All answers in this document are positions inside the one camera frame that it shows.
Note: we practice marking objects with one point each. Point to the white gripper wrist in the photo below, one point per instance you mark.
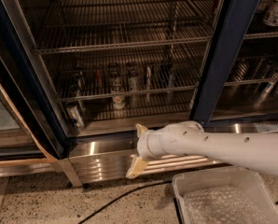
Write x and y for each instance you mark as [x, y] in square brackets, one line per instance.
[144, 146]

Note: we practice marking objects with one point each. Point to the red coke can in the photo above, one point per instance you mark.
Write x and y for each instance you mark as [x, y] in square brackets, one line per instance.
[99, 76]

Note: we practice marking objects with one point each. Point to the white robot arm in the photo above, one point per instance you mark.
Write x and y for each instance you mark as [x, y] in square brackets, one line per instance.
[254, 151]

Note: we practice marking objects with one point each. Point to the white red can front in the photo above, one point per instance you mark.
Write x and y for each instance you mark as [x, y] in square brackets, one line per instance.
[118, 99]

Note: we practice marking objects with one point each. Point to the silver can front left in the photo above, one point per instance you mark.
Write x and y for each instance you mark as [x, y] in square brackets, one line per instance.
[74, 114]

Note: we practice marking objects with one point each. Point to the silver white can back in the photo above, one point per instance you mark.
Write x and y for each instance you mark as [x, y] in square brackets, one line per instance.
[133, 77]

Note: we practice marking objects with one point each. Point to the white red slim can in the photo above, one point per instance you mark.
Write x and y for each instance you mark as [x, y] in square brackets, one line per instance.
[148, 78]

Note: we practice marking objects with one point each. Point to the brown can back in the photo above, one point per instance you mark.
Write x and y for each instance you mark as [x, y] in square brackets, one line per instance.
[114, 74]

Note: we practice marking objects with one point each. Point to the blue can back right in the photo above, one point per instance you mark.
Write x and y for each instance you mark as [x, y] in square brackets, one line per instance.
[167, 75]

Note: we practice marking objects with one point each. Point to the dark can back left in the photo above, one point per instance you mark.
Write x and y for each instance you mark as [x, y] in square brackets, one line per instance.
[78, 81]

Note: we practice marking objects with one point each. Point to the stainless steel glass fridge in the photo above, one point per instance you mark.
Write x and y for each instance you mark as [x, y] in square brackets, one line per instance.
[103, 149]

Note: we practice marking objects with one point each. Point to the open glass fridge door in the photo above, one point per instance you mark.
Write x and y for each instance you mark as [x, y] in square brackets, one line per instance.
[24, 147]

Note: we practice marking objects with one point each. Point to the clear plastic bin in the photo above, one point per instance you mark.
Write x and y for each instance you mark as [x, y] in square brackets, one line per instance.
[250, 183]

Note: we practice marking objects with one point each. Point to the middle wire shelf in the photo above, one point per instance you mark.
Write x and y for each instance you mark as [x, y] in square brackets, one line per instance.
[186, 67]

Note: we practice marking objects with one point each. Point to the right compartment wire shelf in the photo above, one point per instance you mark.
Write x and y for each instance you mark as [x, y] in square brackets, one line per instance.
[257, 59]

